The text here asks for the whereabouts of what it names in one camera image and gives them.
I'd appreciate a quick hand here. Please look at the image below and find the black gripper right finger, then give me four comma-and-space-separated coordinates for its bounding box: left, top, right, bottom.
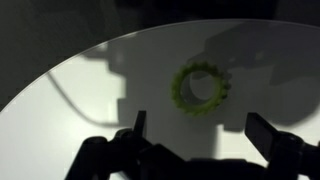
245, 112, 280, 161

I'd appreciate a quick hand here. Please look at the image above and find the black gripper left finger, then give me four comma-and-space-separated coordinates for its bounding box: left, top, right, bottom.
133, 110, 147, 137

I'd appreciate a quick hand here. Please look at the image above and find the light green toothed ring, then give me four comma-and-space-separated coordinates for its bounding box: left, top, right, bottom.
170, 61, 232, 117

